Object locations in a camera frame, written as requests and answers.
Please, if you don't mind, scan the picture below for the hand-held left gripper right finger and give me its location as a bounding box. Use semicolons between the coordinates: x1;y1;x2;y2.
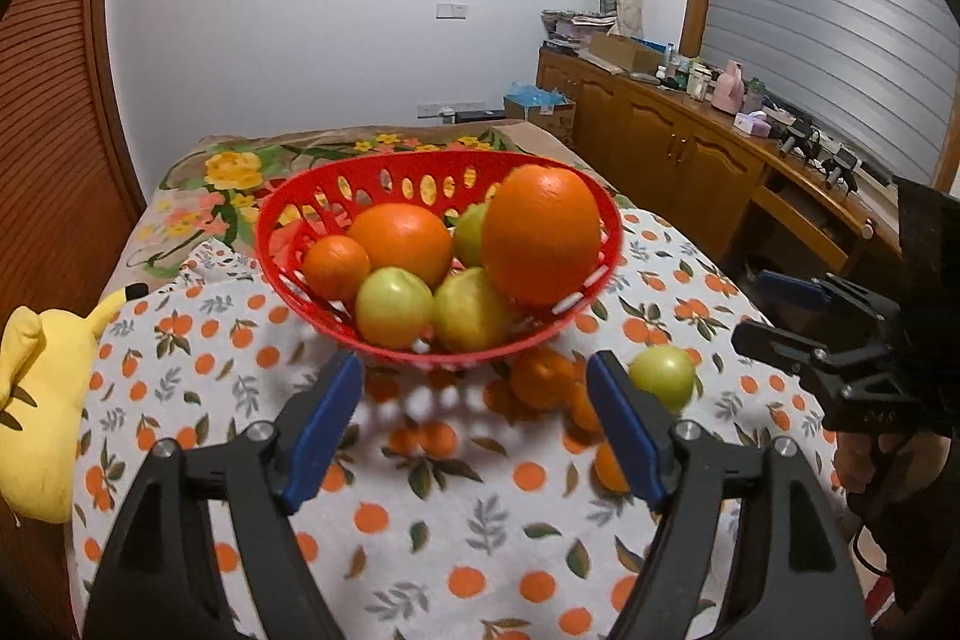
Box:
585;351;875;640

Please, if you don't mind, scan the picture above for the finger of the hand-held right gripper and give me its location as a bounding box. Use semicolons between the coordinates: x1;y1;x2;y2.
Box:
754;269;901;348
731;319;897;390

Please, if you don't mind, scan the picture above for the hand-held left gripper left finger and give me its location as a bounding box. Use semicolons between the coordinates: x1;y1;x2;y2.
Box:
82;351;366;640

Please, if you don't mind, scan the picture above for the small mandarin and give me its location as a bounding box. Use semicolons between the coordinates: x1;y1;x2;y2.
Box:
510;347;578;411
566;381;605;435
592;441;631;493
302;235;371;302

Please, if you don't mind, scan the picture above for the green apple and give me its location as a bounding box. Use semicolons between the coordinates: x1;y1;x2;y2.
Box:
433;267;518;354
452;203;492;270
355;267;436;351
628;345;696;414

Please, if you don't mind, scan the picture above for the large orange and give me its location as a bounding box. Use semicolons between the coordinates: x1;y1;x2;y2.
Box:
481;164;603;309
346;203;453;290

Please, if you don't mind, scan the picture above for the red perforated plastic basket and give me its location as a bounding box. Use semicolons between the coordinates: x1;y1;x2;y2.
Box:
255;151;622;372

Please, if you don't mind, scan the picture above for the person's right forearm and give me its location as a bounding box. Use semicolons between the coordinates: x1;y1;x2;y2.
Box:
855;434;960;618

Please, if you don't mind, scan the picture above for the person's right hand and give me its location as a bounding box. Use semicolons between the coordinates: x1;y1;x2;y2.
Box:
834;431;938;506

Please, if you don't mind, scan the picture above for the orange print white tablecloth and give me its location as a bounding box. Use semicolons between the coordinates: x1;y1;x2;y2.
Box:
71;206;863;640

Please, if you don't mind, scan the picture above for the wooden sideboard cabinet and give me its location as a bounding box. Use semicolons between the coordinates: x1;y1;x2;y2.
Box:
536;46;905;281

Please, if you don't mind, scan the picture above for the pink bottle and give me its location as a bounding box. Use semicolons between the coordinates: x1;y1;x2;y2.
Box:
711;61;745;112

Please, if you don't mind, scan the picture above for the cluster of small bottles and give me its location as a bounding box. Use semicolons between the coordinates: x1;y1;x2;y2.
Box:
656;44;710;101

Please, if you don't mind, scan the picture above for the grey window blind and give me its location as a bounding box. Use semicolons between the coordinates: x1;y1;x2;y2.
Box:
705;0;960;191

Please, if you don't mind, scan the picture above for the open cardboard box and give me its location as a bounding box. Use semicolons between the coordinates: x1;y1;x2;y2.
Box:
589;32;665;75

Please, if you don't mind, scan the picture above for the yellow plush toy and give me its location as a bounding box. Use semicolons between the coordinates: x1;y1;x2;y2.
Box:
0;284;149;525

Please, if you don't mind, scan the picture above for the cardboard box with print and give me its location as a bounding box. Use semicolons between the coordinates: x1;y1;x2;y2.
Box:
504;98;577;146

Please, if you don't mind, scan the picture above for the blue plastic bag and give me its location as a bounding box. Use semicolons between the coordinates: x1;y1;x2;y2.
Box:
510;83;571;109

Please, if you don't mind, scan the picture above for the stack of papers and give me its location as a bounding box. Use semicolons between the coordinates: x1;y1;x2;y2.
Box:
541;8;617;52

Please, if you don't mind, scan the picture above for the power strip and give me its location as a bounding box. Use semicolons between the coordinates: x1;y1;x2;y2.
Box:
416;100;507;120

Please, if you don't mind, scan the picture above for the brown slatted wooden wardrobe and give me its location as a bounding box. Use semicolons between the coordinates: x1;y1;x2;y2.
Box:
0;0;147;341

